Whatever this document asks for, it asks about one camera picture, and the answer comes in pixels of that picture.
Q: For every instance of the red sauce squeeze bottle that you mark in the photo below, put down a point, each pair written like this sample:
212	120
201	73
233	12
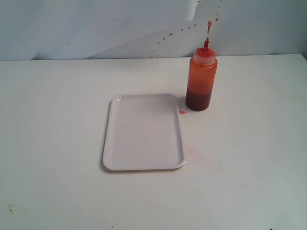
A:
202	71

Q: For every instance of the white rectangular plastic tray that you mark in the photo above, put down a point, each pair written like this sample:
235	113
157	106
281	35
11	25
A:
143	133

